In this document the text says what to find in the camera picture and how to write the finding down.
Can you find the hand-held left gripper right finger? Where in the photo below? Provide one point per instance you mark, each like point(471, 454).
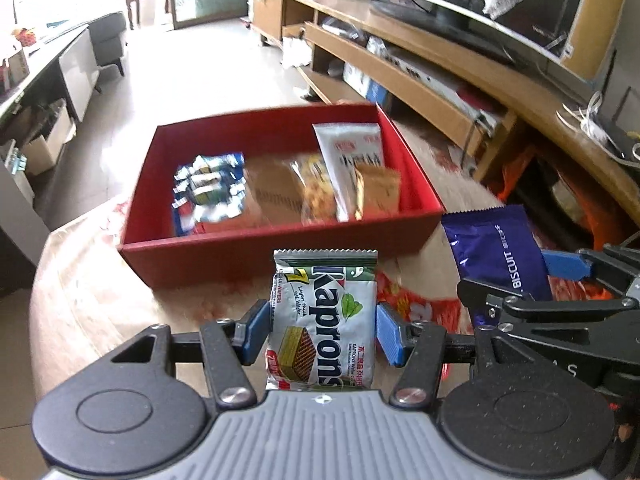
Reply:
point(389, 332)

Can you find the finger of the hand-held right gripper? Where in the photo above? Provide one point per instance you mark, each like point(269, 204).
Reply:
point(565, 264)
point(550, 312)

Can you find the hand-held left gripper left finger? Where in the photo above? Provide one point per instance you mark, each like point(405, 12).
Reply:
point(257, 332)

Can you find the green wafer packet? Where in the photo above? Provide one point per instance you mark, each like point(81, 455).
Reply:
point(325, 320)

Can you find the purple biscuit packet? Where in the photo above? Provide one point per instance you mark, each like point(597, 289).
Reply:
point(495, 245)

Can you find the red cardboard box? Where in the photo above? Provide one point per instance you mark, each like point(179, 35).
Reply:
point(225, 255)

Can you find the gold snack packet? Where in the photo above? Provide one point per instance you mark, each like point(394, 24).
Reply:
point(377, 192)

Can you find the blue snack packet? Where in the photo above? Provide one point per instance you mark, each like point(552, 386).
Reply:
point(210, 190)

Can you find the white snack packet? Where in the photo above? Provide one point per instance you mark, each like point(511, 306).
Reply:
point(350, 155)

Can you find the yellow snack bag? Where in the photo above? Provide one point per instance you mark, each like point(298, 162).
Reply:
point(315, 190)

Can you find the wooden television cabinet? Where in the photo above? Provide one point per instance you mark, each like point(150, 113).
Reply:
point(430, 95)

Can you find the blue box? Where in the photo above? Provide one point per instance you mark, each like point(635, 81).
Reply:
point(376, 92)

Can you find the tall brown cardboard box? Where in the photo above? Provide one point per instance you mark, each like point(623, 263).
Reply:
point(595, 15)

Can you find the grey panel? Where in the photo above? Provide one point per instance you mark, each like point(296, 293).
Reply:
point(17, 240)

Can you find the black television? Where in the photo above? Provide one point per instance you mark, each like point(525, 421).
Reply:
point(450, 20)

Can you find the open cardboard box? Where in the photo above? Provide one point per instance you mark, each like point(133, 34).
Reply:
point(47, 145)

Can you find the white plastic bag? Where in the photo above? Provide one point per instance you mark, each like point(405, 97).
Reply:
point(296, 50)

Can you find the grey sofa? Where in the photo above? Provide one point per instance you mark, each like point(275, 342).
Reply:
point(107, 40)

